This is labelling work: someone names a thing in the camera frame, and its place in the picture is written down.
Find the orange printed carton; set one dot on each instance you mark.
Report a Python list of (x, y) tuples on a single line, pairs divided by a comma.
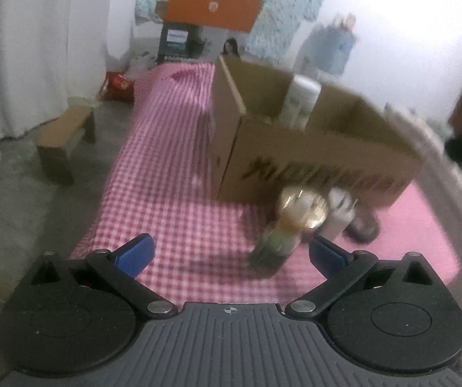
[(210, 8)]

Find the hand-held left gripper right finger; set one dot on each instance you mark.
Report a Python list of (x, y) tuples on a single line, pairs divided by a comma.
[(327, 258)]

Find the brown cardboard box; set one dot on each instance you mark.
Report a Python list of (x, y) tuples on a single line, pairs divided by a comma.
[(335, 145)]

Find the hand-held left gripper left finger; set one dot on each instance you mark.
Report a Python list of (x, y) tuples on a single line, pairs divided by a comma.
[(136, 256)]

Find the white charger adapter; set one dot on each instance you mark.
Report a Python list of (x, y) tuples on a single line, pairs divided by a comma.
[(337, 217)]

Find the red bag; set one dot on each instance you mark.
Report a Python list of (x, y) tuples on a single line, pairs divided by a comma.
[(116, 86)]

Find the white curtain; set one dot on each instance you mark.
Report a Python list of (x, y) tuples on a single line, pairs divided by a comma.
[(33, 48)]

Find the pink checked tablecloth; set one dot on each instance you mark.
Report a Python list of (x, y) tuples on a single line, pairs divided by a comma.
[(166, 149)]

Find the small wooden stool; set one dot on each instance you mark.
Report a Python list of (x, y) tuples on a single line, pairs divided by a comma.
[(61, 137)]

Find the black tape roll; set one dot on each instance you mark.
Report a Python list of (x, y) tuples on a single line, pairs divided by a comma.
[(362, 229)]

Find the gold-lid cream jar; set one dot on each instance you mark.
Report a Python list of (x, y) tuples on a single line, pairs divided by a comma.
[(315, 209)]

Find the white green-label pill bottle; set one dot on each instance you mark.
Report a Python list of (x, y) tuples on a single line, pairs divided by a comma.
[(299, 100)]

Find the white plastic bag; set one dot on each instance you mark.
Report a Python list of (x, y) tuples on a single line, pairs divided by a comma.
[(140, 68)]

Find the green dropper bottle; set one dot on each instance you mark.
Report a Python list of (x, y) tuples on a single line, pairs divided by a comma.
[(273, 250)]

